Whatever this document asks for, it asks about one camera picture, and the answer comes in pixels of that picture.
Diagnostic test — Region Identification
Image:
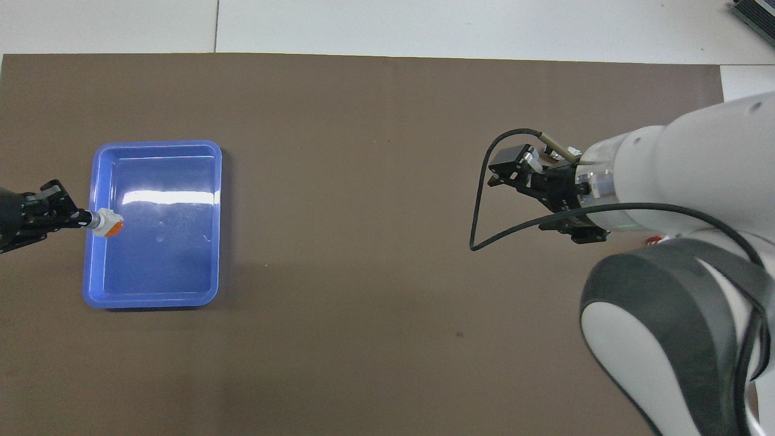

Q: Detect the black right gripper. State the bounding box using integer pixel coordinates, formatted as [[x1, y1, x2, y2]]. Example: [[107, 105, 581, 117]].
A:
[[487, 144, 610, 245]]

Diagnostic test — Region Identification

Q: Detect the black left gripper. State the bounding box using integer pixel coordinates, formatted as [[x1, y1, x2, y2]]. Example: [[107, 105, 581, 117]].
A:
[[0, 180, 91, 254]]

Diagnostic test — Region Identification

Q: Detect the orange white selector switch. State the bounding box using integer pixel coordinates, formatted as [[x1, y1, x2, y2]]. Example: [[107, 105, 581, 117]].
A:
[[88, 208, 125, 238]]

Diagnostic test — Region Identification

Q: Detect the blue plastic tray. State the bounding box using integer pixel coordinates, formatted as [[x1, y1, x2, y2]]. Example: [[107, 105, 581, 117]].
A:
[[82, 140, 223, 310]]

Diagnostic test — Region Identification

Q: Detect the brown table mat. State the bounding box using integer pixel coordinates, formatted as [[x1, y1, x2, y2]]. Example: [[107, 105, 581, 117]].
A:
[[0, 53, 725, 436]]

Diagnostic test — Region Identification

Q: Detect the dark ribbed grey device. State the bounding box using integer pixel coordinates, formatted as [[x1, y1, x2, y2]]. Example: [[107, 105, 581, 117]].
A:
[[728, 0, 775, 32]]

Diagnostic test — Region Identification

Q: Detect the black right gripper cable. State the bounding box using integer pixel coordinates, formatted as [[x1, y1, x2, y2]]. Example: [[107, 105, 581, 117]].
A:
[[470, 128, 773, 388]]

